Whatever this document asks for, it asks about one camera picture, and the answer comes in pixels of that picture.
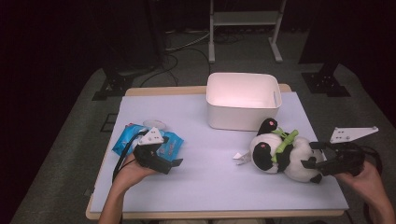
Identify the panda plush toy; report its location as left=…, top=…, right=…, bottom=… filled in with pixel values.
left=233, top=117, right=328, bottom=185

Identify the black floor cable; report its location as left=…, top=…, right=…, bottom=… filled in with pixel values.
left=139, top=46, right=213, bottom=88

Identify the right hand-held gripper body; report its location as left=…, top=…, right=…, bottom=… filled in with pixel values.
left=321, top=125, right=379, bottom=176

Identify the wooden table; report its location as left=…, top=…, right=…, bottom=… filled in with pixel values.
left=85, top=83, right=347, bottom=220

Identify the person's left hand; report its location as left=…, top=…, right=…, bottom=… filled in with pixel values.
left=112, top=153, right=157, bottom=191

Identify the left hand-held gripper cable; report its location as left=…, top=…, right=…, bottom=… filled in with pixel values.
left=111, top=130, right=150, bottom=185

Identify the white floor cable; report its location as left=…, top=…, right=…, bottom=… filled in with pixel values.
left=164, top=29, right=213, bottom=52

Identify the white metal stand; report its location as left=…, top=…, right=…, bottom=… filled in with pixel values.
left=208, top=0, right=288, bottom=64

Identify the person's right hand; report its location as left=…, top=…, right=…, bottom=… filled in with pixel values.
left=334, top=161, right=390, bottom=203

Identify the blue wet wipes pack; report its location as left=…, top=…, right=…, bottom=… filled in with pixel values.
left=111, top=123, right=185, bottom=162

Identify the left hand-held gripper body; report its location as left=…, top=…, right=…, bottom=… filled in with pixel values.
left=134, top=126, right=174, bottom=175

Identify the white storage bin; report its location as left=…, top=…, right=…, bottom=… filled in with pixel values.
left=205, top=72, right=283, bottom=133

